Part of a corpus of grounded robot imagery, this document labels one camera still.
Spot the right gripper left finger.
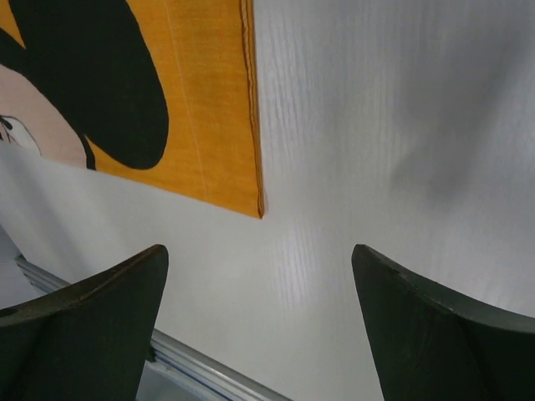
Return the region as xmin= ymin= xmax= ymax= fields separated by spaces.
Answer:
xmin=1 ymin=245 xmax=169 ymax=400

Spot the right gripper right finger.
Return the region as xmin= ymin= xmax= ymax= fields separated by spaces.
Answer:
xmin=352 ymin=245 xmax=534 ymax=400

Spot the orange Mickey Mouse placemat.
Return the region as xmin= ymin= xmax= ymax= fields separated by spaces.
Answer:
xmin=1 ymin=1 xmax=264 ymax=218

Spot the aluminium rail frame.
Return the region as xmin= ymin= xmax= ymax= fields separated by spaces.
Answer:
xmin=22 ymin=262 xmax=279 ymax=400

